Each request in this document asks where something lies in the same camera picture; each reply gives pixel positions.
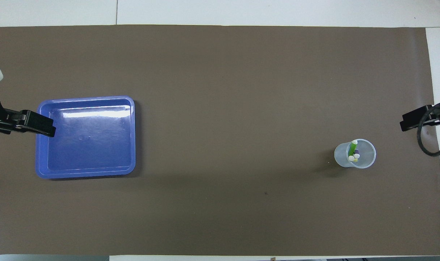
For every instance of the green pen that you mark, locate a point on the green pen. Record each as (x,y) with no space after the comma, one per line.
(352,148)

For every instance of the blue plastic tray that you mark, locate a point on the blue plastic tray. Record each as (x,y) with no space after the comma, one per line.
(89,145)

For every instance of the translucent plastic cup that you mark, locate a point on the translucent plastic cup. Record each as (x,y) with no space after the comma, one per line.
(366,154)

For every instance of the brown table mat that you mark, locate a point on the brown table mat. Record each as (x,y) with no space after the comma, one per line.
(223,108)

